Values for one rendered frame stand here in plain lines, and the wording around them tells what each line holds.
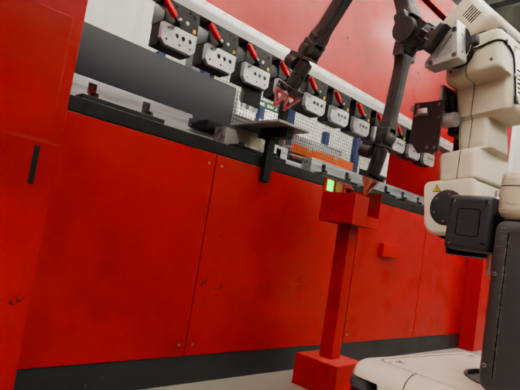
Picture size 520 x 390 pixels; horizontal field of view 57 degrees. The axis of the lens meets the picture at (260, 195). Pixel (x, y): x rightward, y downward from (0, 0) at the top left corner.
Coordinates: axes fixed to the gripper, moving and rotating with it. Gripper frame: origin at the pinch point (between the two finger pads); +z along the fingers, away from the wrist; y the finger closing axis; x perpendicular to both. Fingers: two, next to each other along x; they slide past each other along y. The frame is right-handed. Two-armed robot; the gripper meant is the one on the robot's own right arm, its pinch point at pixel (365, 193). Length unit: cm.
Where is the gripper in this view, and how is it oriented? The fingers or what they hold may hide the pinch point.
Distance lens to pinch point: 206.8
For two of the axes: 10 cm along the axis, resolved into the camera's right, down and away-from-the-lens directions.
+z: -3.2, 9.4, 0.9
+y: -6.7, -2.9, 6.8
